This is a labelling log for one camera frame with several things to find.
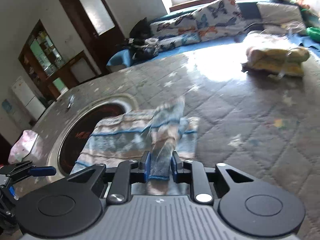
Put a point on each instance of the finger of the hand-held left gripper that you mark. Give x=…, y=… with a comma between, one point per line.
x=9, y=191
x=41, y=171

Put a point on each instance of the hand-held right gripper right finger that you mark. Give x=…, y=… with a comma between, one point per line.
x=176, y=168

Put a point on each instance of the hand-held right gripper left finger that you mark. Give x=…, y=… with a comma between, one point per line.
x=147, y=167

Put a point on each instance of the blue striped fleece garment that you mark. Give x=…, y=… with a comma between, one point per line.
x=120, y=130

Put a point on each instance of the pink plastic bag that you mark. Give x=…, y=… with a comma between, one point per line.
x=22, y=147

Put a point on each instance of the white refrigerator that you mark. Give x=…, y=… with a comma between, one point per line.
x=27, y=97

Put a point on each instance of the black and white marker pen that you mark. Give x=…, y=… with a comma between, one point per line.
x=70, y=102

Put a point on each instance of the wooden counter with white panel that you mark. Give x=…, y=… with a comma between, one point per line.
x=75, y=72

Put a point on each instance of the teal sofa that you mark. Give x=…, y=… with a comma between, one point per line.
x=120, y=57

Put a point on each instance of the wooden display cabinet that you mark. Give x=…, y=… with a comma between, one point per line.
x=37, y=55

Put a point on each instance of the butterfly print seat pad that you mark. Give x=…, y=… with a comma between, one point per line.
x=175, y=43

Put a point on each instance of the black bag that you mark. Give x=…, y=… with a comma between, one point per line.
x=140, y=32

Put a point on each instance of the folded yellow garment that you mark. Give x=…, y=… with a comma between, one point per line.
x=275, y=57

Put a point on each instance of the dark wooden door with glass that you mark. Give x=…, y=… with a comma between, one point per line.
x=75, y=12

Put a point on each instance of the grey cushion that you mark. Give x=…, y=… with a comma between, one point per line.
x=280, y=16

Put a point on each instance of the green plastic item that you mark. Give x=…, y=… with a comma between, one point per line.
x=313, y=33

